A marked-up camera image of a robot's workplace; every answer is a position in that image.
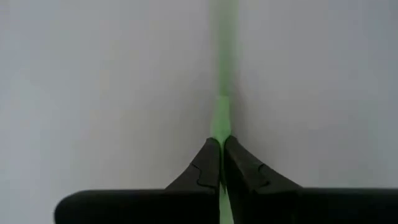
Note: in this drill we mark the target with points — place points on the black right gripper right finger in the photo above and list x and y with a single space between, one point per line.
280 207

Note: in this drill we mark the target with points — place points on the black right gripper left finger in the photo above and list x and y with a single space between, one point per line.
186 207

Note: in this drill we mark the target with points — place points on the orange artificial tulip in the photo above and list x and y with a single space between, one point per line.
227 62

